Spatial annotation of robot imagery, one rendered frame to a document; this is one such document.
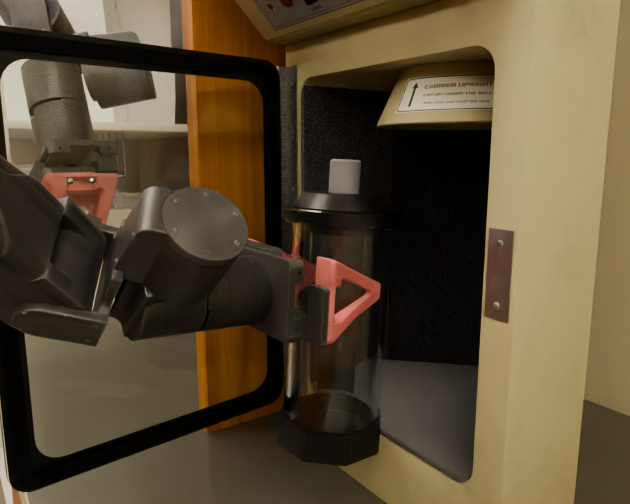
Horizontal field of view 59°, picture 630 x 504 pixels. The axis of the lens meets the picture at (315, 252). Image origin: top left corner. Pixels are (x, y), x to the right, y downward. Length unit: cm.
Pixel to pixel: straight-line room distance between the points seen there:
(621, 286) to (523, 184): 48
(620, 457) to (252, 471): 43
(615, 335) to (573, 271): 41
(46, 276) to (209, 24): 40
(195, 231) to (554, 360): 31
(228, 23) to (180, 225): 39
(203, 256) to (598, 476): 53
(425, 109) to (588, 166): 14
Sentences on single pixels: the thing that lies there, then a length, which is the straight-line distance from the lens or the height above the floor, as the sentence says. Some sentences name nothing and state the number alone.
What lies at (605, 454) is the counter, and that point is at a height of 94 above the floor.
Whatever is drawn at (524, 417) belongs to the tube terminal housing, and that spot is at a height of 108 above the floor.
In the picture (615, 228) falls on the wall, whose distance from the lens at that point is 88.
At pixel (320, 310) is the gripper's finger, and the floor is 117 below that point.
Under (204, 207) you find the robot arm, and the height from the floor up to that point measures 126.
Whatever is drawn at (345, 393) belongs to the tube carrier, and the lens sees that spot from 50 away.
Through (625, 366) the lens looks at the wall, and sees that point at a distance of 91.
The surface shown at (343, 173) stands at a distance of 49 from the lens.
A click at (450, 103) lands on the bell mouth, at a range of 51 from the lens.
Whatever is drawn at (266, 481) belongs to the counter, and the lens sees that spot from 65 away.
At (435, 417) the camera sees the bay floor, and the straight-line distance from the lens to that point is 62.
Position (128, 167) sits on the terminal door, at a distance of 55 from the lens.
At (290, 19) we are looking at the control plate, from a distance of 60.
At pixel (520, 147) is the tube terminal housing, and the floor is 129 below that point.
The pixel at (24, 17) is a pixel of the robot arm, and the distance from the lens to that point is 67.
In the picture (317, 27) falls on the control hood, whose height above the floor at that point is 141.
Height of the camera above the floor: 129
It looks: 10 degrees down
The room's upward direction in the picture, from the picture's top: straight up
